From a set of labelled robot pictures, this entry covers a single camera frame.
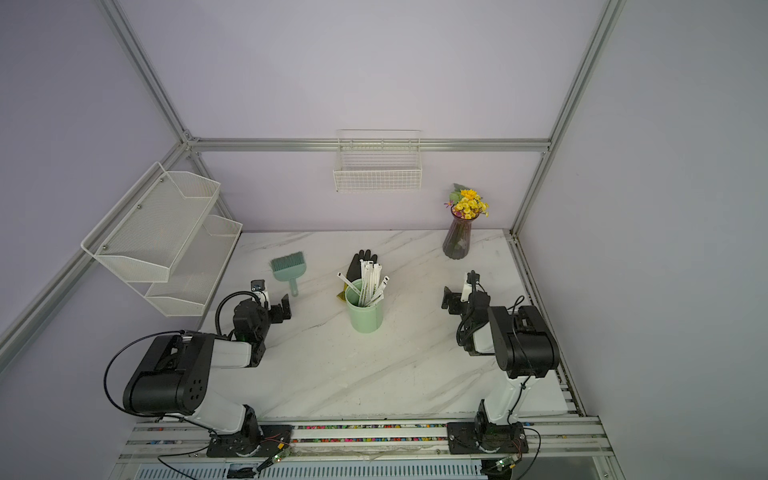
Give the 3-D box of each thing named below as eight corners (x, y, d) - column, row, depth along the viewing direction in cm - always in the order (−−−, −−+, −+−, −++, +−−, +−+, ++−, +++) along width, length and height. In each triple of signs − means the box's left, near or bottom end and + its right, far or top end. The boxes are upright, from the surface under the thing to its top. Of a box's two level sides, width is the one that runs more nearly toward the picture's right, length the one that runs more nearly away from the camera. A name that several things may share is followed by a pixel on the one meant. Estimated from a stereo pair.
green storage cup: (365, 340, 93) (361, 316, 81) (344, 318, 98) (337, 292, 86) (384, 324, 97) (382, 299, 85) (363, 304, 102) (359, 277, 90)
